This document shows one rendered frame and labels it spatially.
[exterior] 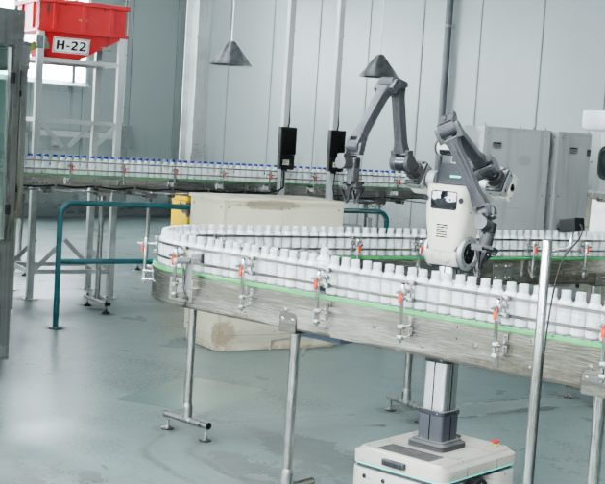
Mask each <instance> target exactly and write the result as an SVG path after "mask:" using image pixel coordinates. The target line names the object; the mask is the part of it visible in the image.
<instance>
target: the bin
mask: <svg viewBox="0 0 605 484"><path fill-rule="evenodd" d="M303 337H306V338H311V339H316V340H321V341H326V342H329V343H332V344H324V345H318V346H311V347H303V348H302V357H303V356H304V354H305V351H306V349H307V348H315V347H321V346H328V345H336V344H339V345H342V344H348V343H353V342H349V341H344V340H340V339H335V338H330V337H325V336H321V335H316V334H311V333H301V338H303ZM289 339H290V338H285V339H278V340H270V349H269V351H270V350H271V348H272V346H273V345H274V343H275V341H281V340H289Z"/></svg>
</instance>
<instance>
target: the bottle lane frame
mask: <svg viewBox="0 0 605 484"><path fill-rule="evenodd" d="M191 280H193V288H198V290H193V291H192V302H188V303H186V302H182V301H181V307H182V306H184V305H185V304H186V305H185V306H184V308H189V309H194V310H199V311H203V312H207V313H212V314H217V315H222V316H227V317H232V318H236V319H241V320H246V321H250V322H255V323H260V324H264V325H269V326H274V327H278V325H279V314H280V313H281V312H282V311H284V312H289V313H295V315H296V317H297V325H296V331H301V332H306V333H311V334H316V335H321V336H325V337H330V338H335V339H340V340H344V341H349V342H353V343H358V344H363V345H368V346H373V347H378V348H383V349H387V350H391V351H400V352H405V353H410V354H415V355H419V356H424V357H429V358H434V359H438V360H443V361H447V362H452V363H457V364H462V365H467V366H472V367H476V368H481V369H485V370H490V371H495V372H500V373H505V374H509V375H518V376H523V377H528V378H531V373H532V361H533V350H534V337H535V331H529V330H524V329H518V328H512V327H503V326H498V335H497V341H498V342H499V343H503V335H504V334H508V342H506V343H504V344H503V345H500V347H499V352H498V354H502V348H503V346H507V353H505V354H503V355H502V356H500V357H499V359H498V360H496V362H492V358H491V354H492V353H493V347H492V343H493V341H494V328H495V325H491V324H486V323H480V322H475V321H469V320H464V319H458V318H452V317H448V316H442V315H436V314H430V313H425V312H420V311H414V310H408V309H403V319H402V324H403V325H405V326H406V325H409V317H412V318H413V325H411V326H409V327H410V328H412V335H410V336H409V337H406V338H404V340H403V341H401V343H398V340H397V335H398V324H399V308H397V307H392V306H387V305H381V304H375V303H369V302H360V301H354V300H348V299H343V298H337V297H331V296H327V295H321V294H320V295H319V309H325V302H327V303H328V309H327V310H325V311H321V314H320V320H323V319H324V316H325V312H327V320H324V321H322V322H320V323H319V324H318V325H317V326H316V327H314V324H313V319H314V313H313V310H314V308H315V296H316V294H315V293H309V292H304V291H299V290H293V289H288V288H282V287H276V286H271V285H266V284H260V283H254V282H248V281H244V293H243V295H245V296H249V295H250V288H252V289H253V290H254V291H253V295H252V296H250V297H247V298H246V299H245V304H244V305H249V301H250V298H251V299H253V304H251V305H250V306H246V307H245V309H244V310H242V312H239V309H238V305H239V299H238V297H239V295H240V282H241V280H238V279H232V278H222V277H216V276H211V275H206V274H200V273H194V272H192V278H191ZM409 327H406V328H405V330H404V334H403V336H407V335H408V328H409ZM601 349H602V344H601V343H595V342H590V341H585V340H579V339H573V338H568V337H563V336H557V335H551V334H547V337H546V345H545V353H544V369H543V379H542V381H546V382H551V383H556V384H561V385H566V386H570V387H575V388H579V389H581V381H582V374H583V373H584V372H585V371H586V370H590V371H595V372H599V371H600V368H599V363H600V359H601Z"/></svg>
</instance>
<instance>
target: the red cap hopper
mask: <svg viewBox="0 0 605 484"><path fill-rule="evenodd" d="M15 5H16V6H18V9H19V10H24V11H25V33H24V37H25V34H32V35H43V36H44V37H45V36H47V39H48V43H49V49H44V38H43V48H36V49H35V50H33V51H31V53H30V55H31V57H30V63H35V64H36V65H35V87H34V109H33V117H26V121H33V131H31V130H30V129H29V128H28V127H27V126H26V133H27V134H28V135H29V136H30V137H31V139H32V154H33V158H36V154H39V146H40V144H41V142H40V126H41V127H42V128H43V129H44V130H45V131H46V132H47V133H48V134H49V135H50V136H51V138H52V139H53V140H54V141H55V142H56V143H57V145H58V146H59V147H60V148H62V147H63V146H64V145H63V144H62V143H61V141H60V140H59V139H58V138H57V137H56V136H55V134H54V133H53V132H52V131H51V130H50V129H49V128H48V126H47V125H46V124H45V123H44V122H48V123H62V124H78V125H87V126H86V127H85V128H84V129H83V130H82V131H81V132H80V133H79V134H78V135H77V136H76V137H75V138H74V139H72V140H71V141H70V142H69V143H68V144H67V145H68V146H69V147H70V148H71V147H72V146H73V145H74V144H75V143H76V142H77V141H78V140H79V139H80V138H81V137H83V136H84V135H85V134H86V133H87V132H88V131H89V130H90V129H91V131H90V151H89V160H90V156H92V157H95V159H94V160H95V161H96V160H97V153H98V146H99V145H101V144H102V143H103V142H104V141H105V140H106V139H107V138H108V137H109V136H110V135H111V134H112V133H113V140H112V157H114V162H117V161H118V160H117V158H118V157H120V150H121V131H122V111H123V92H124V73H125V54H126V39H129V37H128V36H126V12H130V11H131V8H130V7H122V6H113V5H106V4H97V3H89V2H81V1H73V0H19V1H15ZM116 42H118V43H117V63H109V62H102V54H103V49H104V48H106V47H109V46H111V45H112V44H114V43H116ZM92 54H94V61H89V60H81V59H83V58H85V57H88V56H90V55H92ZM43 64H47V65H57V66H69V67H80V68H90V69H94V71H93V91H92V112H91V121H84V120H70V119H55V118H41V103H42V81H43ZM114 68H116V82H115V101H114V121H113V122H100V121H99V113H100V93H101V74H102V69H114ZM99 126H109V127H111V128H110V129H109V130H108V131H107V132H106V133H105V134H104V135H103V136H102V137H101V138H100V139H99V140H98V133H99ZM36 212H37V190H30V198H29V220H28V242H27V246H26V247H24V248H23V249H22V250H21V251H20V252H19V253H18V254H17V255H15V256H14V268H15V269H17V270H20V271H22V272H25V273H26V285H25V297H21V299H23V300H37V299H36V298H34V276H35V274H55V269H39V268H40V267H41V266H55V263H56V261H47V260H48V259H49V258H50V257H51V256H52V255H53V254H54V253H55V252H56V246H55V247H54V248H53V249H52V250H51V251H50V252H49V253H48V254H47V255H46V256H45V257H44V258H42V259H41V260H40V261H35V254H36V242H37V240H36ZM94 212H95V206H88V207H87V212H86V232H85V257H83V256H82V255H81V254H80V253H79V251H78V250H77V249H76V248H75V247H74V246H73V245H72V244H71V243H70V242H69V240H68V239H67V238H65V239H64V240H63V242H64V243H65V244H66V245H67V246H68V247H69V249H70V250H71V251H72V252H73V253H74V254H75V255H76V256H77V257H78V258H79V259H92V256H94V257H95V258H96V252H95V251H94V250H93V232H94ZM116 227H117V207H110V208H109V237H108V256H107V259H115V246H116ZM26 252H27V261H17V260H18V259H19V258H20V257H21V256H22V255H24V254H25V253H26ZM101 265H102V266H101V274H107V275H106V295H105V296H101V297H102V298H104V299H117V298H116V297H113V284H114V265H115V264H101ZM25 266H26V267H25ZM61 266H85V268H84V269H60V273H61V274H84V287H80V289H83V290H95V289H94V288H91V274H95V272H96V264H62V265H61ZM92 268H94V269H92Z"/></svg>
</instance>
